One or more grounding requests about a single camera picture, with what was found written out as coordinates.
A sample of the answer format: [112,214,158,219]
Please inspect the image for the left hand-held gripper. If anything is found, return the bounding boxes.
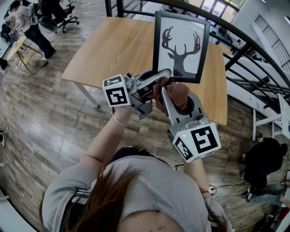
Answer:
[102,69,172,120]

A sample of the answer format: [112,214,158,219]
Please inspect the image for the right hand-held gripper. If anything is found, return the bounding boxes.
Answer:
[160,87,222,163]

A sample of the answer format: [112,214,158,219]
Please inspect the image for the brown cloth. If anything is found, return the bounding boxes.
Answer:
[153,77,190,113]

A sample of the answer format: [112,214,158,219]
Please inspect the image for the black framed deer picture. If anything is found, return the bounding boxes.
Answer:
[152,10,211,84]

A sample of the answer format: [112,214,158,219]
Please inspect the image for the person's right forearm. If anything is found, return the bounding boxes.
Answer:
[183,157,210,193]

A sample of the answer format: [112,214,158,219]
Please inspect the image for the person's left forearm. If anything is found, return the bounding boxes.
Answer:
[78,106,134,168]

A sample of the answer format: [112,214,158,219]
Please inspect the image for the white staircase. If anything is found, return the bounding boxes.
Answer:
[226,54,290,118]

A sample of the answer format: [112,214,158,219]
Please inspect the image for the white table leg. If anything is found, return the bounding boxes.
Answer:
[72,81,100,109]

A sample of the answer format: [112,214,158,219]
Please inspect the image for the person's black trousers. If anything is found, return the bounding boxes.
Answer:
[111,146,155,163]

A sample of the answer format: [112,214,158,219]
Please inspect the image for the wooden table with white legs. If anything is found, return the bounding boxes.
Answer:
[104,0,290,114]

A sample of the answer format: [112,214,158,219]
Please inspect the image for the white metal stand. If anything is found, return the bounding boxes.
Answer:
[252,94,290,141]

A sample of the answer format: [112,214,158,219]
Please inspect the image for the person's grey knit top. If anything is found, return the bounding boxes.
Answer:
[42,155,234,232]

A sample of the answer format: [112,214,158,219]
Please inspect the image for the black bag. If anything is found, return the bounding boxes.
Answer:
[241,137,289,190]

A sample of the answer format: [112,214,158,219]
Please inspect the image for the small black device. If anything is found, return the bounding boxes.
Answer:
[237,187,253,202]

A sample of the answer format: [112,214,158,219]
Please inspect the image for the black office chair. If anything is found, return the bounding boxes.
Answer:
[37,0,80,34]

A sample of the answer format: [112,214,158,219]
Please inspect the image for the grey shell chair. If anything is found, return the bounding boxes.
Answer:
[38,15,59,34]

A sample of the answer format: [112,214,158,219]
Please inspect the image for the round yellow table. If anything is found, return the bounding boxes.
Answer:
[6,35,44,75]

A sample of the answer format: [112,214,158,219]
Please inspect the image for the thin wrist bracelet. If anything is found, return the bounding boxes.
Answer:
[112,114,127,130]

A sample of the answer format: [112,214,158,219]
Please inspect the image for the white cable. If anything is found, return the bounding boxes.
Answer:
[210,180,247,200]

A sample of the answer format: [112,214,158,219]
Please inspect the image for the black striped shoulder strap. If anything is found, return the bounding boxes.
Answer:
[68,189,91,204]

